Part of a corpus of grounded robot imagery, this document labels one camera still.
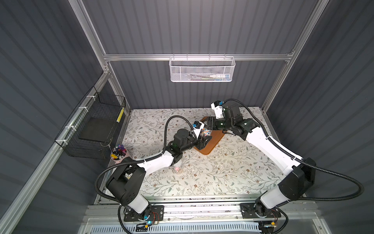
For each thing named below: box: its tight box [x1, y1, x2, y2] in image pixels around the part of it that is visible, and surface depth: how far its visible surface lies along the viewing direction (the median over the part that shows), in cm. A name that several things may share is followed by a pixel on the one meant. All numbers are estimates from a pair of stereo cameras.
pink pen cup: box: [110, 144, 130, 164], surface depth 84 cm
